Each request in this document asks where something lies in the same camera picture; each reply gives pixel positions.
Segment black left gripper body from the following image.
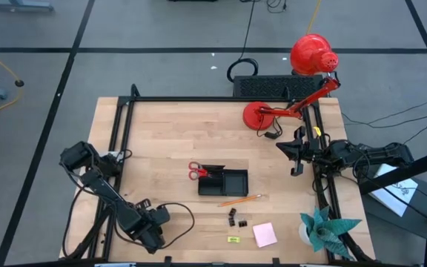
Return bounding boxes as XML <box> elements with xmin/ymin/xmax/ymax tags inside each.
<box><xmin>129</xmin><ymin>200</ymin><xmax>171</xmax><ymax>244</ymax></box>

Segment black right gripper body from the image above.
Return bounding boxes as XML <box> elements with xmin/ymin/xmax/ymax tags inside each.
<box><xmin>290</xmin><ymin>125</ymin><xmax>328</xmax><ymax>177</ymax></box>

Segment black mesh desk organizer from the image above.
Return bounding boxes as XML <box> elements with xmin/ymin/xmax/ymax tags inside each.
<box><xmin>197</xmin><ymin>164</ymin><xmax>250</xmax><ymax>198</ymax></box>

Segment yellow wooden pencil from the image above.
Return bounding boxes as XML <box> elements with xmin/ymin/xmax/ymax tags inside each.
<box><xmin>217</xmin><ymin>196</ymin><xmax>261</xmax><ymax>208</ymax></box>
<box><xmin>220</xmin><ymin>193</ymin><xmax>264</xmax><ymax>206</ymax></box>

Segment red grey handled scissors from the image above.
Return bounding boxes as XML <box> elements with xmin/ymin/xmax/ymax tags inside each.
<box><xmin>188</xmin><ymin>161</ymin><xmax>214</xmax><ymax>182</ymax></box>

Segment pink sticky note pad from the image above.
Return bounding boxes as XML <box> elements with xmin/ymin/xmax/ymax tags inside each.
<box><xmin>252</xmin><ymin>222</ymin><xmax>279</xmax><ymax>248</ymax></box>

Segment black vented box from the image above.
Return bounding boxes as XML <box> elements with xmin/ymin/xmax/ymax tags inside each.
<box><xmin>232</xmin><ymin>74</ymin><xmax>325</xmax><ymax>99</ymax></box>

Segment white plant pot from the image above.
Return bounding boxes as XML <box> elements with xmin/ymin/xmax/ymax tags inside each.
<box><xmin>297</xmin><ymin>221</ymin><xmax>317</xmax><ymax>246</ymax></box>

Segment teal artificial succulent plant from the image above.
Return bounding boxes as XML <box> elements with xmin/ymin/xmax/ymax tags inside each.
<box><xmin>299</xmin><ymin>205</ymin><xmax>363</xmax><ymax>261</ymax></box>

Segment red desk lamp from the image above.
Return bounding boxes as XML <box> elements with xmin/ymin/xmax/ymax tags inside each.
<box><xmin>242</xmin><ymin>33</ymin><xmax>341</xmax><ymax>131</ymax></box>

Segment black slanted beam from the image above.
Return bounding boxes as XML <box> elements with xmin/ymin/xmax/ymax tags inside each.
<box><xmin>357</xmin><ymin>144</ymin><xmax>427</xmax><ymax>196</ymax></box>

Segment white printed board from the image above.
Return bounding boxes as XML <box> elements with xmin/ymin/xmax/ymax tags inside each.
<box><xmin>368</xmin><ymin>162</ymin><xmax>420</xmax><ymax>218</ymax></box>

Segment black lamp power cable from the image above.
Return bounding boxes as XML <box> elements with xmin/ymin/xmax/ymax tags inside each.
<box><xmin>256</xmin><ymin>113</ymin><xmax>285</xmax><ymax>141</ymax></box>

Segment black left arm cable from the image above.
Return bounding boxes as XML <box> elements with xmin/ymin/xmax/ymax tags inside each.
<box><xmin>62</xmin><ymin>148</ymin><xmax>196</xmax><ymax>260</ymax></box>

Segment black aluminium table frame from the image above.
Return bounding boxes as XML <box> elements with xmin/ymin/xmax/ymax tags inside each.
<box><xmin>59</xmin><ymin>83</ymin><xmax>377</xmax><ymax>267</ymax></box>

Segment black hanging coiled cable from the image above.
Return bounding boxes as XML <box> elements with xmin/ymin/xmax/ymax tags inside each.
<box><xmin>226</xmin><ymin>0</ymin><xmax>260</xmax><ymax>84</ymax></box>

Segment thin black floor cables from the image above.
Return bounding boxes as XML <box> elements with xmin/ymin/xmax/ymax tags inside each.
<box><xmin>340</xmin><ymin>94</ymin><xmax>427</xmax><ymax>146</ymax></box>

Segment yellow hanging cord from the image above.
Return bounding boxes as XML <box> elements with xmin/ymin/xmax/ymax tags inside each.
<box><xmin>305</xmin><ymin>0</ymin><xmax>323</xmax><ymax>36</ymax></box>

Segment yellow floor cable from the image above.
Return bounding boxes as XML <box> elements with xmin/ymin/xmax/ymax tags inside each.
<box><xmin>0</xmin><ymin>39</ymin><xmax>25</xmax><ymax>122</ymax></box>

